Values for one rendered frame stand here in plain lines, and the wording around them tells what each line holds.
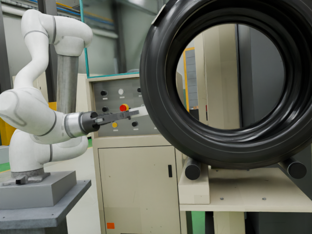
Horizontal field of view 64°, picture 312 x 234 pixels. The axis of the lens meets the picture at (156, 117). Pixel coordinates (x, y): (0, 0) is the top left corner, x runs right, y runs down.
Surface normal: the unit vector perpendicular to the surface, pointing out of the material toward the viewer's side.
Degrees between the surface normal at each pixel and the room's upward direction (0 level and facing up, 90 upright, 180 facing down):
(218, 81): 90
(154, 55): 87
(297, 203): 0
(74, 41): 112
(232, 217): 90
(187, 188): 90
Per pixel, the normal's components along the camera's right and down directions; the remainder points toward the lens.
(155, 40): -0.35, 0.02
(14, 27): 0.84, -0.02
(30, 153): 0.63, -0.03
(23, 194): -0.04, 0.08
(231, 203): -0.07, -0.99
